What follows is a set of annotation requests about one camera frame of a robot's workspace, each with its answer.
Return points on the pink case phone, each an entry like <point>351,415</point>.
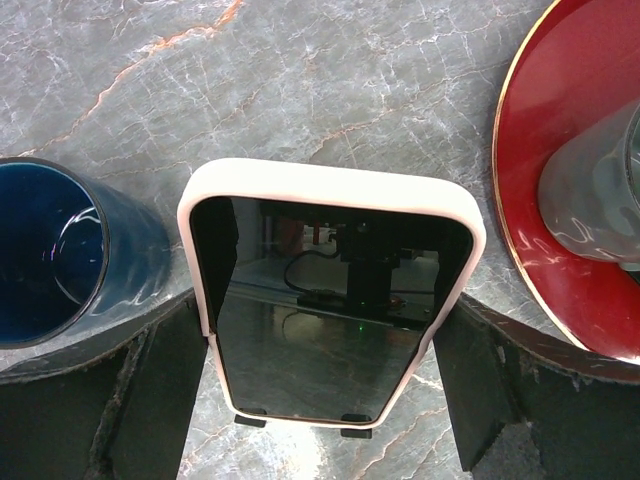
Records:
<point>319,289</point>

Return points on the dark blue mug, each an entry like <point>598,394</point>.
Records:
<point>74,252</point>

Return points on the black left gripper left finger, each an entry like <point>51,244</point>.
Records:
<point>116,405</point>

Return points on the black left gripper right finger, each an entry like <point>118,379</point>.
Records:
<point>526,405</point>

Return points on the black folding phone stand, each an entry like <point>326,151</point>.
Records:
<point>249,417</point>

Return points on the dark grey cup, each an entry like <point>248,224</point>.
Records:
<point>588,192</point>

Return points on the red round tray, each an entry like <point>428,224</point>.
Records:
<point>578,64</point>

